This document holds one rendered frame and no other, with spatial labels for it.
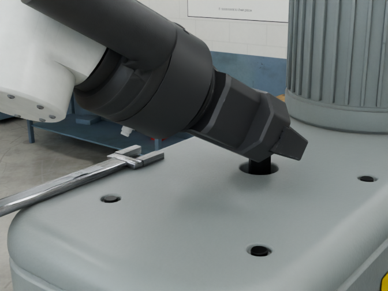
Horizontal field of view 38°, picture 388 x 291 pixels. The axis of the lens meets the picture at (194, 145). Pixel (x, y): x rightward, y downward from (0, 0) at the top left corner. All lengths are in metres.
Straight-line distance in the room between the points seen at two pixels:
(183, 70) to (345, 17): 0.28
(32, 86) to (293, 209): 0.22
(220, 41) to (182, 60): 5.35
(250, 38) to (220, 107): 5.12
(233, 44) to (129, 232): 5.29
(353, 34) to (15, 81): 0.39
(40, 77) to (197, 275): 0.16
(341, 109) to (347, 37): 0.08
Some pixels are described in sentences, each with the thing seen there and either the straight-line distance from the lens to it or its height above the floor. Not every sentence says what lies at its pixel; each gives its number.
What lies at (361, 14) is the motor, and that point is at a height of 2.02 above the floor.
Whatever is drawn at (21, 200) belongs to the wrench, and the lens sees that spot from 0.47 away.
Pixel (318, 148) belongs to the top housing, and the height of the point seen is 1.89.
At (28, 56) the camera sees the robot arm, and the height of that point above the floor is 2.02.
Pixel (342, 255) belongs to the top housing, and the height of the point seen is 1.88.
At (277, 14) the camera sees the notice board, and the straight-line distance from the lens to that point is 5.37.
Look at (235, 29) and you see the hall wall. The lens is 5.63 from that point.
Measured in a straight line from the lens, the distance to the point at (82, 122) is 6.85.
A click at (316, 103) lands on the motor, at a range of 0.67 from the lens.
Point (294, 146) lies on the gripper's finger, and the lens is 0.51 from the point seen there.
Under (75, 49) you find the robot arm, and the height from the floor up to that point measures 2.02.
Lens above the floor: 2.08
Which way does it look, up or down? 18 degrees down
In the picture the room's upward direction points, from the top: 1 degrees counter-clockwise
